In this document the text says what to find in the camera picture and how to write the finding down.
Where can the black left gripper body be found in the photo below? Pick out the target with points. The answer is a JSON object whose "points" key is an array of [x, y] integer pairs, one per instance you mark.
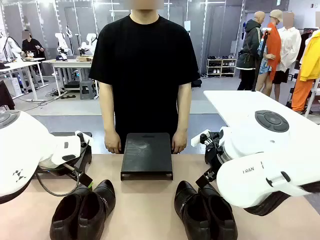
{"points": [[75, 170]]}

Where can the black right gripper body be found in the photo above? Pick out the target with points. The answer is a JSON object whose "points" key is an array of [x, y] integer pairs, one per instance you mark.
{"points": [[212, 152]]}

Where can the person's right forearm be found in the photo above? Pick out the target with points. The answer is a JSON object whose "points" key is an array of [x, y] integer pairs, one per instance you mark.
{"points": [[108, 110]]}

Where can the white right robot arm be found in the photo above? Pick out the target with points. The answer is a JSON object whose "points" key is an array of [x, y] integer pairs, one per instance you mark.
{"points": [[250, 150]]}

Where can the person's left forearm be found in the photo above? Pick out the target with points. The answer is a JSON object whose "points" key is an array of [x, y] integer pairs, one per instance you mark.
{"points": [[183, 110]]}

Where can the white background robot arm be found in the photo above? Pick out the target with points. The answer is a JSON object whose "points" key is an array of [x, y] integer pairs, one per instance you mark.
{"points": [[88, 43], [61, 45]]}

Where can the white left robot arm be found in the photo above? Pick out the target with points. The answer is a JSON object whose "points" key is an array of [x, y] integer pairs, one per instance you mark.
{"points": [[25, 150]]}

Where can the person in black t-shirt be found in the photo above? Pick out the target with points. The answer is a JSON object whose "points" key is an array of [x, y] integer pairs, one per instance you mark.
{"points": [[143, 75]]}

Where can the person in white shirt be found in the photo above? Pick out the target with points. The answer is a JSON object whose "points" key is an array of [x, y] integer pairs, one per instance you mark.
{"points": [[288, 50]]}

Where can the seated person in black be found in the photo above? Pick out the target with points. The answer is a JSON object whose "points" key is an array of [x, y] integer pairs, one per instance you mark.
{"points": [[32, 46]]}

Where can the person's left hand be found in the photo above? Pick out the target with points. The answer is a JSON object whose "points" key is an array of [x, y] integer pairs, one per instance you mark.
{"points": [[180, 143]]}

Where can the person's right hand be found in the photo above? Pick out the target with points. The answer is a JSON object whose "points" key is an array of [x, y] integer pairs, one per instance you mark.
{"points": [[113, 143]]}

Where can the large white table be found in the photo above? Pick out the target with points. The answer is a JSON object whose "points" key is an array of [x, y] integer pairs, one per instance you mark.
{"points": [[237, 105]]}

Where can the grey plastic stool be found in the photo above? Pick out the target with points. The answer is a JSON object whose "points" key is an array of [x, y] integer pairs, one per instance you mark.
{"points": [[88, 90]]}

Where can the white shoe rack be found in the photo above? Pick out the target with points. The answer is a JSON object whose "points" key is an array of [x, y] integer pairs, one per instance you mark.
{"points": [[221, 67]]}

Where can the black hanging cloth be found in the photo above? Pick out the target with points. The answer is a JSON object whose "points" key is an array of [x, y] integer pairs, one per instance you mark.
{"points": [[6, 96]]}

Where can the white desk with robots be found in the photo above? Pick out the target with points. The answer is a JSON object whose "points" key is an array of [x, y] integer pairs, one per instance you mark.
{"points": [[70, 65]]}

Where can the orange trousers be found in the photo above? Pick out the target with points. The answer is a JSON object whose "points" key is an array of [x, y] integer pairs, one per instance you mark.
{"points": [[301, 95]]}

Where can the mannequin in dark hooded jacket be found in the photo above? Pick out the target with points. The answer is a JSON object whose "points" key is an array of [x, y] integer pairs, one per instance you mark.
{"points": [[250, 47]]}

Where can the cardboard box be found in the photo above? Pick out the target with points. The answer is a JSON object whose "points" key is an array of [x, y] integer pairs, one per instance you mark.
{"points": [[84, 59]]}

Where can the white desk with black items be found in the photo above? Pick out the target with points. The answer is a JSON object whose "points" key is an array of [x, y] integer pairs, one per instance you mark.
{"points": [[20, 67]]}

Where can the mannequin in orange garment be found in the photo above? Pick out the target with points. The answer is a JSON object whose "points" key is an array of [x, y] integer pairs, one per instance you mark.
{"points": [[271, 50]]}

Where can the yellow hanging garment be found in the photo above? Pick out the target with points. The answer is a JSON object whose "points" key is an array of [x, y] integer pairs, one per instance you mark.
{"points": [[311, 57]]}

